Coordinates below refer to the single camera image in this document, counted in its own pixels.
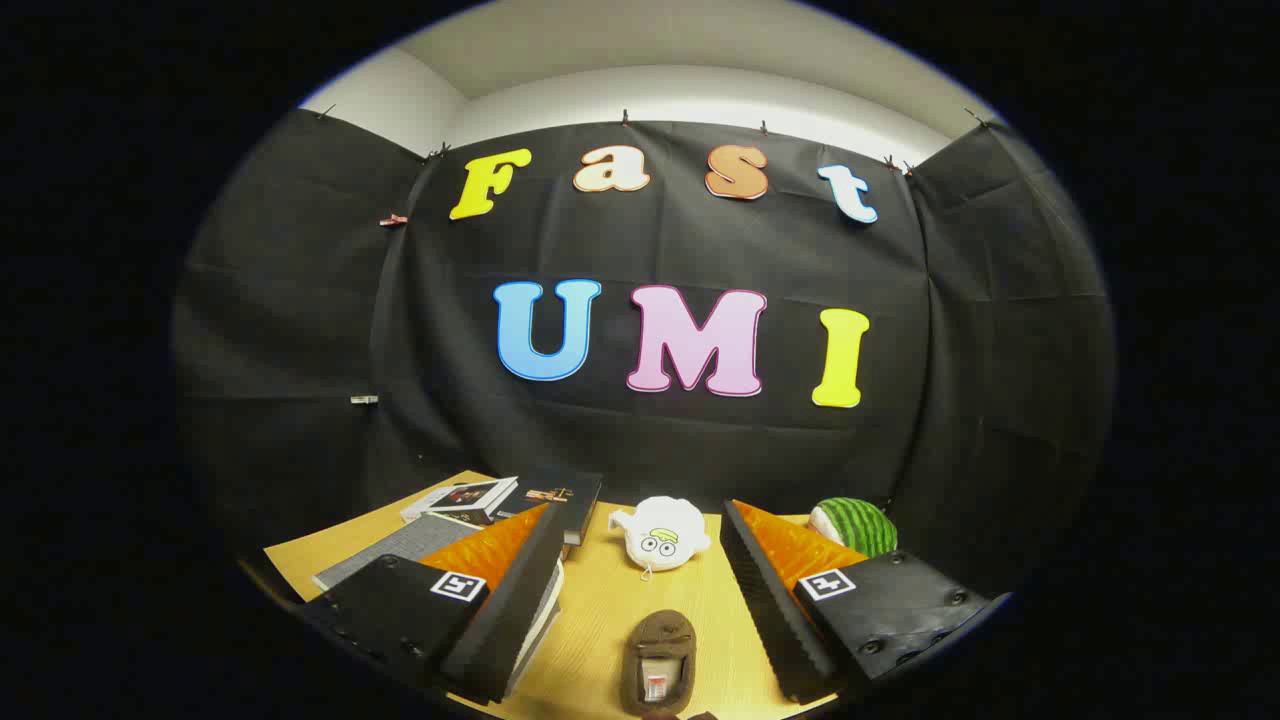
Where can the white plush toy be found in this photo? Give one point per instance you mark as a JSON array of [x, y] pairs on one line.
[[660, 535]]

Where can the white paperback book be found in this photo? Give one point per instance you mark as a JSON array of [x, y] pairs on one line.
[[455, 497]]

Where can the dark blue hardcover book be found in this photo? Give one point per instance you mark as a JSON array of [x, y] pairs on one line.
[[560, 490]]

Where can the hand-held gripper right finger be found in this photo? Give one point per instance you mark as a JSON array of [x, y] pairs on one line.
[[770, 600]]

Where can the watermelon slice plush toy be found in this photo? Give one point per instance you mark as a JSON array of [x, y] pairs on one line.
[[860, 525]]

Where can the grey fabric storage box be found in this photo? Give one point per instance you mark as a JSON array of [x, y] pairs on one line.
[[400, 540]]

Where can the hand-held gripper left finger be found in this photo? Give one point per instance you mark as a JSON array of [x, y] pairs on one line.
[[520, 590]]

